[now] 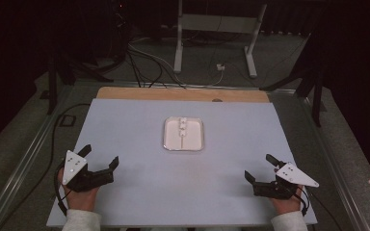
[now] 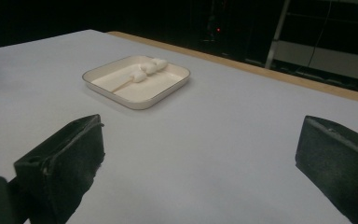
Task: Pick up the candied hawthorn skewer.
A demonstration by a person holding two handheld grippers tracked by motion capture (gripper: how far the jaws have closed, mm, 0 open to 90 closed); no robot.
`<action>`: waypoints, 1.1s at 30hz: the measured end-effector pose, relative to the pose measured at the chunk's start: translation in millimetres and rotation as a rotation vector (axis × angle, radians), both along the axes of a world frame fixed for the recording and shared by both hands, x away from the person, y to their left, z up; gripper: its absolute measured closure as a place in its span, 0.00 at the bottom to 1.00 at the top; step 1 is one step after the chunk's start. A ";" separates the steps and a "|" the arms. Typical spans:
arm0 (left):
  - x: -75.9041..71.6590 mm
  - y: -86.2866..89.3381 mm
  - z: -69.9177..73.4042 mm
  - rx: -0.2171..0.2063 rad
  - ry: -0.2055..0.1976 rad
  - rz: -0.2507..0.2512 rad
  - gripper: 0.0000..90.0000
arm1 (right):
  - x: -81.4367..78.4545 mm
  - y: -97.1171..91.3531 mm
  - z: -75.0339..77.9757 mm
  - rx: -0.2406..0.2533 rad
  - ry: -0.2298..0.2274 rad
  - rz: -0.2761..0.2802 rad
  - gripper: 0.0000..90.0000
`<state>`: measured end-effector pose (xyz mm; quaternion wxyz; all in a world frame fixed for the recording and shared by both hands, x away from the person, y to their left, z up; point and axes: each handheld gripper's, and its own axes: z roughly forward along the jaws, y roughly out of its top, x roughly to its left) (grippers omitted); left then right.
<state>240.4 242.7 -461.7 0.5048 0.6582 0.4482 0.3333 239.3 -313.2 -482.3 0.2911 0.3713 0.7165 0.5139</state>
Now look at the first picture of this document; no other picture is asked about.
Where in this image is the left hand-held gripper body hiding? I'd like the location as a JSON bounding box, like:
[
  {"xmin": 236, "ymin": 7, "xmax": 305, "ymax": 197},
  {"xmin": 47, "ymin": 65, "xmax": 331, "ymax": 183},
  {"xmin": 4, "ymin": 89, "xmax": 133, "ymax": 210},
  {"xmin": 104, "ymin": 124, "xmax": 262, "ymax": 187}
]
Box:
[{"xmin": 62, "ymin": 149, "xmax": 115, "ymax": 193}]

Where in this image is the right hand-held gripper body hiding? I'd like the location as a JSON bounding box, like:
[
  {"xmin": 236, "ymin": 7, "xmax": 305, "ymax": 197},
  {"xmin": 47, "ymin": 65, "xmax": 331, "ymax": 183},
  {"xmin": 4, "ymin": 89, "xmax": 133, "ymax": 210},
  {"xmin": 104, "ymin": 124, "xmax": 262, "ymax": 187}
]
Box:
[{"xmin": 252, "ymin": 162, "xmax": 320, "ymax": 200}]

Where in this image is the white square tray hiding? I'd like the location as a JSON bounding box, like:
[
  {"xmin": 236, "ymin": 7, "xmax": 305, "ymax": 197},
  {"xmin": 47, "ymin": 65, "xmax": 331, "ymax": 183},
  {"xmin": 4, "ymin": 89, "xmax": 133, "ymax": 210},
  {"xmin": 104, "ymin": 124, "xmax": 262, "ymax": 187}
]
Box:
[{"xmin": 162, "ymin": 115, "xmax": 205, "ymax": 152}]

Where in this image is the thin wooden skewer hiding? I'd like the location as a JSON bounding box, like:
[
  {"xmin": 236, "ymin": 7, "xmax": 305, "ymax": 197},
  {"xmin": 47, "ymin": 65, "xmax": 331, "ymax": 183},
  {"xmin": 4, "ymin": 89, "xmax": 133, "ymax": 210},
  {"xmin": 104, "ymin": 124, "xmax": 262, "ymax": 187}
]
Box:
[{"xmin": 179, "ymin": 116, "xmax": 185, "ymax": 149}]

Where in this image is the person's right hand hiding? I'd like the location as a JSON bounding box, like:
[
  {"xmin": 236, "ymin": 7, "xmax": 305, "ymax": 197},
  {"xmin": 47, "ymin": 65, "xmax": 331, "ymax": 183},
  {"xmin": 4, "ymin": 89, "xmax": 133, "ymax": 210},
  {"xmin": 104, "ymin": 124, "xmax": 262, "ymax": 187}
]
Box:
[{"xmin": 270, "ymin": 187, "xmax": 304, "ymax": 216}]

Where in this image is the person's left hand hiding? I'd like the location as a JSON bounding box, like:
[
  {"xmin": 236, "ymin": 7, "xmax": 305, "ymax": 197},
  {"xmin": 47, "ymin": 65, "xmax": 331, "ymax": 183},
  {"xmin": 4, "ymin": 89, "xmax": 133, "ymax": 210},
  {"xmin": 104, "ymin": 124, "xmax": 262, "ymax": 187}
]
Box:
[{"xmin": 57, "ymin": 167, "xmax": 100, "ymax": 212}]

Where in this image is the square black floor outlet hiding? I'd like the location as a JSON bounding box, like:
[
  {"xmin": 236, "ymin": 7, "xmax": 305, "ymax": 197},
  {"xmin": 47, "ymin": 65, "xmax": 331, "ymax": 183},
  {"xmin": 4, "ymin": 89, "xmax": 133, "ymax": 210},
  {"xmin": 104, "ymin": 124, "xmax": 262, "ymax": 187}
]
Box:
[{"xmin": 59, "ymin": 114, "xmax": 77, "ymax": 128}]

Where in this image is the light blue table mat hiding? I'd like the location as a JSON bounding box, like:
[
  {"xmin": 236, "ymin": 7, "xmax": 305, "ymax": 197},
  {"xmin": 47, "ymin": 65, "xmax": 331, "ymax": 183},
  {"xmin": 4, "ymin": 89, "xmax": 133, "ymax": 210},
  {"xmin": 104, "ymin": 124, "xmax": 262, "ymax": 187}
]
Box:
[{"xmin": 46, "ymin": 98, "xmax": 318, "ymax": 228}]

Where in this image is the black tripod stand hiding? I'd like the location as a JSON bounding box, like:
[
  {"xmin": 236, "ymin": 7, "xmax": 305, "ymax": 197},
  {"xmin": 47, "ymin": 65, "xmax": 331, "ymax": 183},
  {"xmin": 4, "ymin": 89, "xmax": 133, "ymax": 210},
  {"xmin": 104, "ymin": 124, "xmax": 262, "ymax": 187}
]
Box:
[
  {"xmin": 45, "ymin": 52, "xmax": 115, "ymax": 116},
  {"xmin": 259, "ymin": 57, "xmax": 328, "ymax": 128}
]

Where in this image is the wooden table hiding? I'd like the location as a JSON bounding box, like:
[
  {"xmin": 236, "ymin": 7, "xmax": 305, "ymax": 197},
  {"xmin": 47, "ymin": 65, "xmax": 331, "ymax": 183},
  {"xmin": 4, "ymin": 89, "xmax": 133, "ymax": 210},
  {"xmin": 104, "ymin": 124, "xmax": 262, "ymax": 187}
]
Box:
[{"xmin": 95, "ymin": 86, "xmax": 271, "ymax": 104}]

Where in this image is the dark equipment rack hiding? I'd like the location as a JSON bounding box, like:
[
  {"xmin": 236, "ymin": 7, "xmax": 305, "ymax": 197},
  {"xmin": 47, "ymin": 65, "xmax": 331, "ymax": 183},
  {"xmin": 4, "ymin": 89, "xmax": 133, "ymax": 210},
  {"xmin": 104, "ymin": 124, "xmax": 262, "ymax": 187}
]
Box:
[{"xmin": 108, "ymin": 0, "xmax": 132, "ymax": 66}]

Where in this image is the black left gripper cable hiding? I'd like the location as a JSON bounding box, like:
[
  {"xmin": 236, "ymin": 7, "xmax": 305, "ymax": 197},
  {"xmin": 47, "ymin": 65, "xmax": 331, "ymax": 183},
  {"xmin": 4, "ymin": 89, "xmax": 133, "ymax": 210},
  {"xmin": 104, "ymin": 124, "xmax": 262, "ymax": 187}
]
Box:
[{"xmin": 53, "ymin": 161, "xmax": 70, "ymax": 217}]

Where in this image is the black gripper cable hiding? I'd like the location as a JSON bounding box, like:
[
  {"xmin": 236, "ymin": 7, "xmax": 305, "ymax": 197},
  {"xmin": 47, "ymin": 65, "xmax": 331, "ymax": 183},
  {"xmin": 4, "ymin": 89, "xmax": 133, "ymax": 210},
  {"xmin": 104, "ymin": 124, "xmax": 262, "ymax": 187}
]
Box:
[
  {"xmin": 297, "ymin": 185, "xmax": 311, "ymax": 217},
  {"xmin": 53, "ymin": 161, "xmax": 70, "ymax": 217}
]

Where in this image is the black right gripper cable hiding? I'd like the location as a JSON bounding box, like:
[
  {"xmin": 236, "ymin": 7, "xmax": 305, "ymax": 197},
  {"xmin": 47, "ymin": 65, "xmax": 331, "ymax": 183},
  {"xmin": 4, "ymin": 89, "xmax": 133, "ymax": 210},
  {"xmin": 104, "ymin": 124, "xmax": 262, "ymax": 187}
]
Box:
[{"xmin": 297, "ymin": 185, "xmax": 311, "ymax": 217}]

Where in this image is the long black floor cable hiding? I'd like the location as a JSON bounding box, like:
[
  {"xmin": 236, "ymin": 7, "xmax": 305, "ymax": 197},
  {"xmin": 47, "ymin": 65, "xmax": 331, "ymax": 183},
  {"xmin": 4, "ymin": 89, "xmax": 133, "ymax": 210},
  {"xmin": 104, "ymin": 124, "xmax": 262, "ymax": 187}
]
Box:
[{"xmin": 0, "ymin": 102, "xmax": 92, "ymax": 231}]

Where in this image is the bundle of black floor cables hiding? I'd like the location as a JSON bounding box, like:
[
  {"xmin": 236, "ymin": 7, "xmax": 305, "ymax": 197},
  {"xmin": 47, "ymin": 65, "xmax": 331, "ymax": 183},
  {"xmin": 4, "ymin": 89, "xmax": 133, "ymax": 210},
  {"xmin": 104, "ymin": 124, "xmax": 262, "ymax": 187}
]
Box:
[{"xmin": 125, "ymin": 47, "xmax": 187, "ymax": 90}]

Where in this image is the white floor cable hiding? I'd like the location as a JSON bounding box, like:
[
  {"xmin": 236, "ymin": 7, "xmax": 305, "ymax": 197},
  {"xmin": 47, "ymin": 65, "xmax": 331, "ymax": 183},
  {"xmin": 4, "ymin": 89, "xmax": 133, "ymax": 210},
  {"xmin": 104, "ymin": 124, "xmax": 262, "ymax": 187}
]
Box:
[{"xmin": 127, "ymin": 38, "xmax": 225, "ymax": 88}]

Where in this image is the white metal stand frame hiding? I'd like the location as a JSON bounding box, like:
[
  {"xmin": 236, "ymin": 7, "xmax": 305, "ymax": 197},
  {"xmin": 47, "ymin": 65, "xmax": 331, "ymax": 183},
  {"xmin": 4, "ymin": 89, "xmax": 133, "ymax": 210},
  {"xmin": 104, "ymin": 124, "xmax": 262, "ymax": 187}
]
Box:
[{"xmin": 172, "ymin": 0, "xmax": 268, "ymax": 79}]

